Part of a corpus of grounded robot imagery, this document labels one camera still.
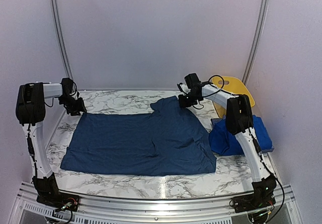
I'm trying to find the right aluminium wall profile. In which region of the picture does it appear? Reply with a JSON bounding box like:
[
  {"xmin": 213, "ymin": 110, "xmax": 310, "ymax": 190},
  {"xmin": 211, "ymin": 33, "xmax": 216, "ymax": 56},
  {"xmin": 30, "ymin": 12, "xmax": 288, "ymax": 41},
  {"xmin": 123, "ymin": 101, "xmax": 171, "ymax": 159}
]
[{"xmin": 242, "ymin": 0, "xmax": 269, "ymax": 85}]

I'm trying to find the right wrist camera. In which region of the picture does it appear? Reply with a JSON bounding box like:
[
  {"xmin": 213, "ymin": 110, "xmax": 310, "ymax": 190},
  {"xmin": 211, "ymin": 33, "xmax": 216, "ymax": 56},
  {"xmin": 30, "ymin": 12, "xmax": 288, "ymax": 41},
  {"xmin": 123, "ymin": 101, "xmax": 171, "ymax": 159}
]
[{"xmin": 184, "ymin": 73, "xmax": 201, "ymax": 89}]

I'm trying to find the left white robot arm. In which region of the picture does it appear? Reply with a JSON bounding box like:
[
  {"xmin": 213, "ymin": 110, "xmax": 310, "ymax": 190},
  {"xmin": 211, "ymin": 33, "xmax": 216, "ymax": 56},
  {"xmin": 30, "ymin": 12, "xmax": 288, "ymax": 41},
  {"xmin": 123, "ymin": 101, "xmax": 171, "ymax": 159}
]
[{"xmin": 16, "ymin": 78, "xmax": 87, "ymax": 206}]

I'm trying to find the blue pleated skirt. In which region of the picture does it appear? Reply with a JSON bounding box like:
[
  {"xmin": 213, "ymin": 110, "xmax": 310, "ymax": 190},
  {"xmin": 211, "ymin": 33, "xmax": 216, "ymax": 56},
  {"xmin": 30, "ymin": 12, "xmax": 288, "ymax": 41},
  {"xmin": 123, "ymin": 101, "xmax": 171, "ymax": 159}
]
[{"xmin": 209, "ymin": 115, "xmax": 274, "ymax": 156}]

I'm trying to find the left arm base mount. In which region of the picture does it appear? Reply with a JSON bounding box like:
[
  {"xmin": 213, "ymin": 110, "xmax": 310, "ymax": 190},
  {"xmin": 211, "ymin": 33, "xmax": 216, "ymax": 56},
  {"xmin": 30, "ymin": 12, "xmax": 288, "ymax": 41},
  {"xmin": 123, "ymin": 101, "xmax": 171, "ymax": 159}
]
[{"xmin": 36, "ymin": 193, "xmax": 80, "ymax": 211}]

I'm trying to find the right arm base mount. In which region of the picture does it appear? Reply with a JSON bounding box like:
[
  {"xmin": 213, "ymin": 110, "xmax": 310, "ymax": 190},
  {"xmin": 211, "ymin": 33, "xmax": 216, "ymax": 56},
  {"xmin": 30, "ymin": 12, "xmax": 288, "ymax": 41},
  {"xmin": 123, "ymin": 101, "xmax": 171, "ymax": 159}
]
[{"xmin": 229, "ymin": 193, "xmax": 276, "ymax": 213}]

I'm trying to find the aluminium table front rail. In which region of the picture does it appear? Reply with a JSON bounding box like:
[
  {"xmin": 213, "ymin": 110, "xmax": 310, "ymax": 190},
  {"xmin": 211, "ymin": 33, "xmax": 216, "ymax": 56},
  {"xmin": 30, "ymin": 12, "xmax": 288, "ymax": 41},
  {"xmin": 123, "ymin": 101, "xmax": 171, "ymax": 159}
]
[{"xmin": 8, "ymin": 183, "xmax": 303, "ymax": 223}]

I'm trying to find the blue checked folded shirt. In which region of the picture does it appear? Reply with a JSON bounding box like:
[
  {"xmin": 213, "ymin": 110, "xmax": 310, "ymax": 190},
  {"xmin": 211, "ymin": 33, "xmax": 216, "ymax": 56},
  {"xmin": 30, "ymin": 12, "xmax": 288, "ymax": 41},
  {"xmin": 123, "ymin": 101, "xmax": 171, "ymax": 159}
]
[{"xmin": 211, "ymin": 117, "xmax": 226, "ymax": 129}]

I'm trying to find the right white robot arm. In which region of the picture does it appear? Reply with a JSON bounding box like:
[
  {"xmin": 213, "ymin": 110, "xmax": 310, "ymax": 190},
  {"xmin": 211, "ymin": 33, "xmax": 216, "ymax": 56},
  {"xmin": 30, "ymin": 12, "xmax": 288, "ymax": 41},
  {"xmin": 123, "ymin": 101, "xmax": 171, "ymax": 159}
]
[{"xmin": 177, "ymin": 73, "xmax": 277, "ymax": 208}]

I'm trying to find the yellow plastic basket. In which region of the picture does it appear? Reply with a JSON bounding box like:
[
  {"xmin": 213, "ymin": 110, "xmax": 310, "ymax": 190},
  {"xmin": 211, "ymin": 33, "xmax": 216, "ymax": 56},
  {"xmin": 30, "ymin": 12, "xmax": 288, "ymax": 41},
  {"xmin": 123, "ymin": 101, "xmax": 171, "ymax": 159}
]
[{"xmin": 210, "ymin": 76, "xmax": 255, "ymax": 108}]

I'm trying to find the grey-blue garment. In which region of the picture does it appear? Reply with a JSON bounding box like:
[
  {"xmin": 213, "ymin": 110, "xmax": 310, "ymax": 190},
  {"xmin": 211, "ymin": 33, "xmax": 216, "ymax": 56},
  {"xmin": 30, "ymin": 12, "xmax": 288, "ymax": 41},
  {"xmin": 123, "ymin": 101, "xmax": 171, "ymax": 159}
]
[{"xmin": 60, "ymin": 96, "xmax": 216, "ymax": 176}]

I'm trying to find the left aluminium wall profile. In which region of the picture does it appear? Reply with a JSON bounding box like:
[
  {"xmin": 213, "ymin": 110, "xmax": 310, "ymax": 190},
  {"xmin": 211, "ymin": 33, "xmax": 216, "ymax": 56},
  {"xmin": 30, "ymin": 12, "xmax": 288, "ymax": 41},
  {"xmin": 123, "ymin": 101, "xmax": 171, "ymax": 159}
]
[{"xmin": 50, "ymin": 0, "xmax": 73, "ymax": 80}]

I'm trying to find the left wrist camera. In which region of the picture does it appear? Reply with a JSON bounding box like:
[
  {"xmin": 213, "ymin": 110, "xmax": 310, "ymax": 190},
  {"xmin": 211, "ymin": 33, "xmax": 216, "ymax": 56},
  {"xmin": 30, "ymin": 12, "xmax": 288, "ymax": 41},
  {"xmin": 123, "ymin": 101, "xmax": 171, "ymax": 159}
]
[{"xmin": 61, "ymin": 78, "xmax": 74, "ymax": 95}]

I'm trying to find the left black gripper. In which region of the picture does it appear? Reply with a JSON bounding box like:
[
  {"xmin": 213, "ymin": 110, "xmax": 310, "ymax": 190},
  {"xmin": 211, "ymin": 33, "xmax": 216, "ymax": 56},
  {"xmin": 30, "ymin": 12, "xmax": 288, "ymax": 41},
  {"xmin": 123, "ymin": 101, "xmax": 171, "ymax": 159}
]
[{"xmin": 58, "ymin": 96, "xmax": 87, "ymax": 116}]

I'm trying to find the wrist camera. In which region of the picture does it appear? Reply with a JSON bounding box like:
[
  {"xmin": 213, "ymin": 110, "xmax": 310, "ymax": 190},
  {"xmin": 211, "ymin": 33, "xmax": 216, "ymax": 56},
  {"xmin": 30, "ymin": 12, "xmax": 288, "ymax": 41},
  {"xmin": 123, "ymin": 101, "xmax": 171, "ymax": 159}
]
[
  {"xmin": 184, "ymin": 73, "xmax": 201, "ymax": 89},
  {"xmin": 61, "ymin": 78, "xmax": 74, "ymax": 95}
]

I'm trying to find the aluminium wall profile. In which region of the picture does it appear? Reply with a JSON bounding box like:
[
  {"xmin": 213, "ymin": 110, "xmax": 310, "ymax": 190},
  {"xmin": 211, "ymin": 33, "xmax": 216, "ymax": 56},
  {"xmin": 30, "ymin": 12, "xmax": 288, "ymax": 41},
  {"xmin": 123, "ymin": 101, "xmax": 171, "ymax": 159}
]
[
  {"xmin": 242, "ymin": 0, "xmax": 269, "ymax": 85},
  {"xmin": 50, "ymin": 0, "xmax": 73, "ymax": 80}
]

